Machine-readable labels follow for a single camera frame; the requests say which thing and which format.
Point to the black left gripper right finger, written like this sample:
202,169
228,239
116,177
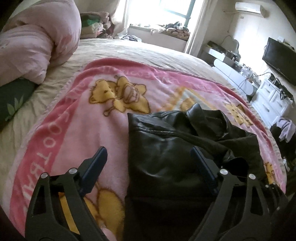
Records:
239,211

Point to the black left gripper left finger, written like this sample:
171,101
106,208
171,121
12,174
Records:
45,216

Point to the black leather jacket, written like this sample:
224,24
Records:
167,198

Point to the pile of folded clothes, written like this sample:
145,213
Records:
96,25

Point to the clothes on window sill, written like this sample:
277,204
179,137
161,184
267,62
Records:
176,30

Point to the beige bed sheet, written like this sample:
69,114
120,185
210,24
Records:
57,78

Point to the lilac garment on chair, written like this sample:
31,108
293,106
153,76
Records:
287,129

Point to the pink cartoon fleece blanket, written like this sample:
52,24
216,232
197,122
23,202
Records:
92,112

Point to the white drawer cabinet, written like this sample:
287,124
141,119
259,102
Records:
269,104

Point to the dark green leaf pillow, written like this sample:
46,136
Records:
13,96

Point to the white rounded desk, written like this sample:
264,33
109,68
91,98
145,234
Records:
224,66

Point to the pink quilted duvet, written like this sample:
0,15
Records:
44,35

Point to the white curtain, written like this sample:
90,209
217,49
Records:
199,9

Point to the white air conditioner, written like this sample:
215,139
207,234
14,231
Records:
250,8

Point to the black wall television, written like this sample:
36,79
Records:
281,58

